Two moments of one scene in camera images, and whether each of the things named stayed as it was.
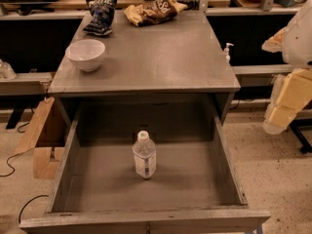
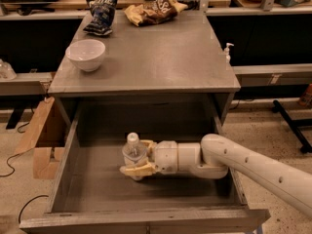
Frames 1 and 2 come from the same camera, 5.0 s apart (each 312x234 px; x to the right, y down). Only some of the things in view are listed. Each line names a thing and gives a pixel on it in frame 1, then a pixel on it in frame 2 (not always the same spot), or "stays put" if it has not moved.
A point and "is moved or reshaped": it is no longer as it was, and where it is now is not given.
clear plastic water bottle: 144,151 is moved or reshaped
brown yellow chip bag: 155,11 stays put
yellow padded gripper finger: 274,43 → 166,155
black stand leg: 295,126 stays put
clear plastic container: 6,71 stays put
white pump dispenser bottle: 226,51 stays put
